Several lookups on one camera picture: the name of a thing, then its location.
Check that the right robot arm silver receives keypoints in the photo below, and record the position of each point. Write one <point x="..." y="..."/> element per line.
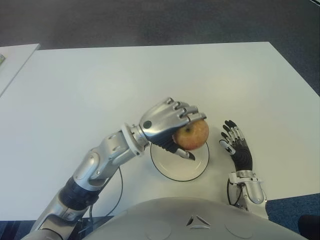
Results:
<point x="252" y="192"/>

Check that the grey robot torso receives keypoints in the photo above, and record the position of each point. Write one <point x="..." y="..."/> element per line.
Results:
<point x="197" y="220"/>

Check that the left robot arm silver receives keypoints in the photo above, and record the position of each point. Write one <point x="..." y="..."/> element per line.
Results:
<point x="95" y="170"/>

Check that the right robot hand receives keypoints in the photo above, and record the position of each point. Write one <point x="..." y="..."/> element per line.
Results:
<point x="241" y="152"/>

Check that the white plate black rim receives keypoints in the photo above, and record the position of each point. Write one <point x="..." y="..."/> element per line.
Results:
<point x="183" y="163"/>

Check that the red yellow apple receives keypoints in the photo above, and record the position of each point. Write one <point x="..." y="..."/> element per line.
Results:
<point x="192" y="135"/>

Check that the black object on floor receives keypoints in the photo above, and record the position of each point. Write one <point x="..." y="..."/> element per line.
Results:
<point x="310" y="223"/>

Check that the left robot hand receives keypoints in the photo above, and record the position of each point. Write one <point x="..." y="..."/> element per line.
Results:
<point x="162" y="127"/>

